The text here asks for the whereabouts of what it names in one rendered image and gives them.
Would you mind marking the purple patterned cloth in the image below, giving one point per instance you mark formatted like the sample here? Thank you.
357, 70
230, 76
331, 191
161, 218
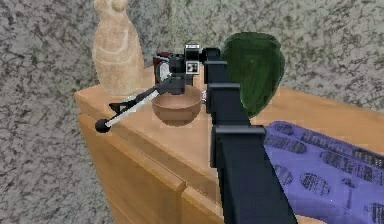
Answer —
320, 160

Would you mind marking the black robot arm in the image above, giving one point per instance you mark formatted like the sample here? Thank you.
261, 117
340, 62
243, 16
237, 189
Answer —
240, 166

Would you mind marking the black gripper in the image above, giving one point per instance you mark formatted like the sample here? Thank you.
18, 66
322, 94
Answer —
176, 78

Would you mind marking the beige stone statue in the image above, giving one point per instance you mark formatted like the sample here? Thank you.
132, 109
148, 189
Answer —
115, 53

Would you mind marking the dark green vase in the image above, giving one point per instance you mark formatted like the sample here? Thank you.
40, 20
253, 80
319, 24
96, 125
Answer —
256, 73

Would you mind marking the light wooden dresser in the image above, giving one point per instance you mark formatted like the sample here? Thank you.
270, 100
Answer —
150, 160

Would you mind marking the brown wooden bowl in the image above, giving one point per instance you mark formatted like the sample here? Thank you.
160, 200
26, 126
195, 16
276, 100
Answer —
176, 108

